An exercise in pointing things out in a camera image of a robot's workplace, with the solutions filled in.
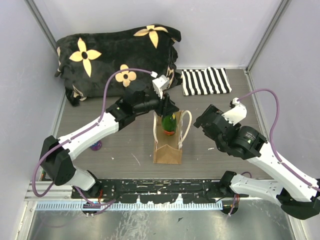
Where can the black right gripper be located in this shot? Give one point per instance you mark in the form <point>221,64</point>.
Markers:
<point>211,108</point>

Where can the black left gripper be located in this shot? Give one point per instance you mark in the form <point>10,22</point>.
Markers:
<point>166,105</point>

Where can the green glass bottle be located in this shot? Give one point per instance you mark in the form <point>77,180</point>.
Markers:
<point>169,124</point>

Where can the watermelon print canvas bag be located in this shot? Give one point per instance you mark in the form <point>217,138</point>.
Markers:
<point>168,148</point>

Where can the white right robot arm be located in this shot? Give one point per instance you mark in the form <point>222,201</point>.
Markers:
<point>295,192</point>

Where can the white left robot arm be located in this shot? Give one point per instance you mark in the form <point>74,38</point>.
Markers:
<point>58,154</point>

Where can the black white striped cloth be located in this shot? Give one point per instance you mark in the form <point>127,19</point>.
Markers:
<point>207,81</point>

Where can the purple Fanta can left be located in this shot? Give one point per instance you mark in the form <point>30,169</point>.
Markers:
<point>96,146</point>

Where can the black floral plush blanket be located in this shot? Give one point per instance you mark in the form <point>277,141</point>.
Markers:
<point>93,63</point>

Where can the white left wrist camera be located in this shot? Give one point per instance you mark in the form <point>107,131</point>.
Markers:
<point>160,84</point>

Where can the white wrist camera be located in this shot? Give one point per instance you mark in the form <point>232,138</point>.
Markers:
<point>160,84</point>
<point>237,113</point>

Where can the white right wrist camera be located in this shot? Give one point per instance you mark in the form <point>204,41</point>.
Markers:
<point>237,113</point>

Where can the white slotted cable duct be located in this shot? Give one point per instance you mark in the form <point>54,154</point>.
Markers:
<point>81,206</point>

